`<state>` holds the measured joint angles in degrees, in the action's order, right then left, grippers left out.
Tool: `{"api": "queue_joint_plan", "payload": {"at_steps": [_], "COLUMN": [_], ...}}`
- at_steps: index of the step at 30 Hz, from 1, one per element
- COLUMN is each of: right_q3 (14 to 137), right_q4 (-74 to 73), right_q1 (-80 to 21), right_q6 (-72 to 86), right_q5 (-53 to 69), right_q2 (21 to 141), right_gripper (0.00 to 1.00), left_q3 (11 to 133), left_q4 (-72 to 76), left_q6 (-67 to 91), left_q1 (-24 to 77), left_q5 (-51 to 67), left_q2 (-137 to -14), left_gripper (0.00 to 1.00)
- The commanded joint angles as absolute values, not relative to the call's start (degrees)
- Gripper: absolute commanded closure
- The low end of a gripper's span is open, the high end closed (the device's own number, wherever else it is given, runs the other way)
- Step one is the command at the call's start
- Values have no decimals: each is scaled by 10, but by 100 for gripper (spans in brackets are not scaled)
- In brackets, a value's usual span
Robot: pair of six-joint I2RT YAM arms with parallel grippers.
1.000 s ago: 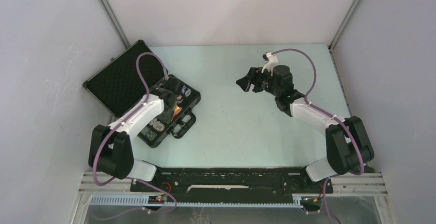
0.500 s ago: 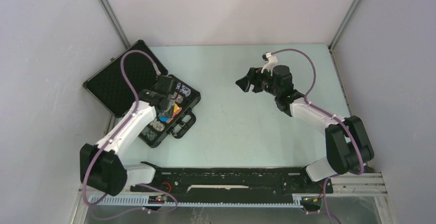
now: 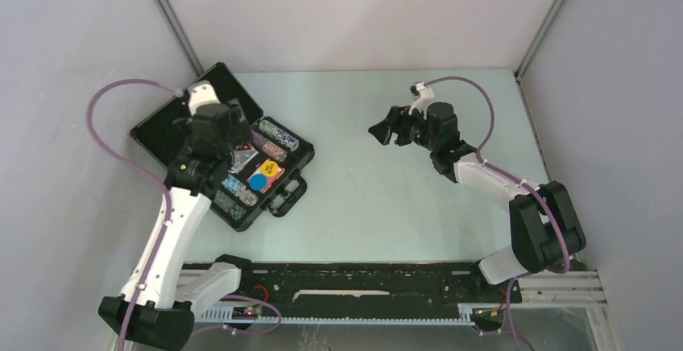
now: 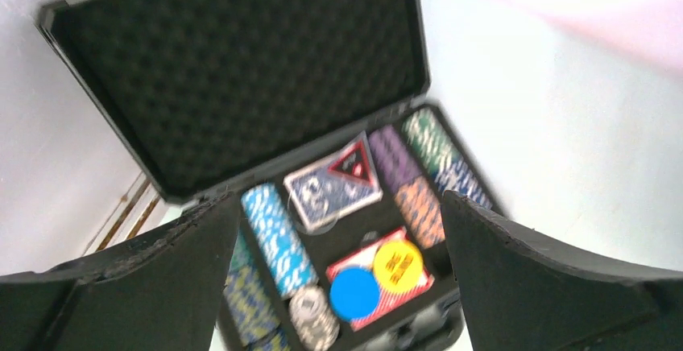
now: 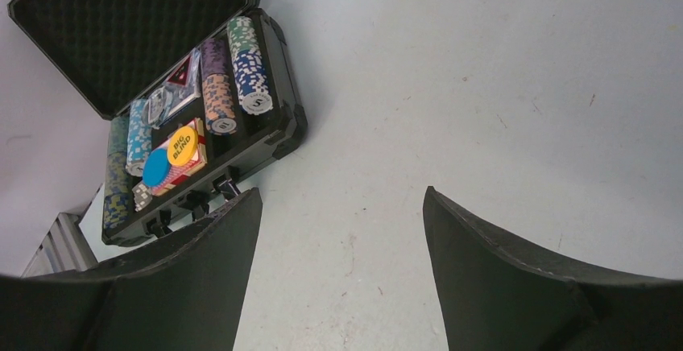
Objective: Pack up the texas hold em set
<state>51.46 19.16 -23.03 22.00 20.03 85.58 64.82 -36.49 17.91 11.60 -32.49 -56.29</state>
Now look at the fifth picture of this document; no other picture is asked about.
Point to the teal green chip stack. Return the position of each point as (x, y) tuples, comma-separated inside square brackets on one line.
[(117, 183)]

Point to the red playing card deck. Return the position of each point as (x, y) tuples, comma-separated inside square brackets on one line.
[(178, 175)]

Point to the yellow big blind button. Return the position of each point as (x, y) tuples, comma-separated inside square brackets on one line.
[(182, 146)]

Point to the blue round chip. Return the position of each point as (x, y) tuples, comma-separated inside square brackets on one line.
[(156, 167)]

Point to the white poker chip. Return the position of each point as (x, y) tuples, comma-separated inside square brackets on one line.
[(142, 196)]

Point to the light blue chip stack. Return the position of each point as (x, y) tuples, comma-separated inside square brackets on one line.
[(138, 138)]

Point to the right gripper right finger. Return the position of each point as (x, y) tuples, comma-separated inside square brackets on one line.
[(499, 291)]

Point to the purple and orange chip stack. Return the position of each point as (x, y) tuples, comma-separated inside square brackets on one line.
[(220, 117)]

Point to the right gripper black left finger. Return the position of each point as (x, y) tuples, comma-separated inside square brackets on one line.
[(184, 291)]

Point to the all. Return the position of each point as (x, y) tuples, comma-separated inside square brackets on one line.
[(184, 74)]

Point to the blue playing card deck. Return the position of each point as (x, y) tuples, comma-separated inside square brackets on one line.
[(182, 97)]

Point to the black poker set case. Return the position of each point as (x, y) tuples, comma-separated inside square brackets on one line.
[(200, 95)]

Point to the green and blue chip stack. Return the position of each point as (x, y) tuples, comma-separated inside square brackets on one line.
[(249, 69)]

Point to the clear round dealer button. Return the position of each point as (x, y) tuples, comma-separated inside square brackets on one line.
[(158, 104)]

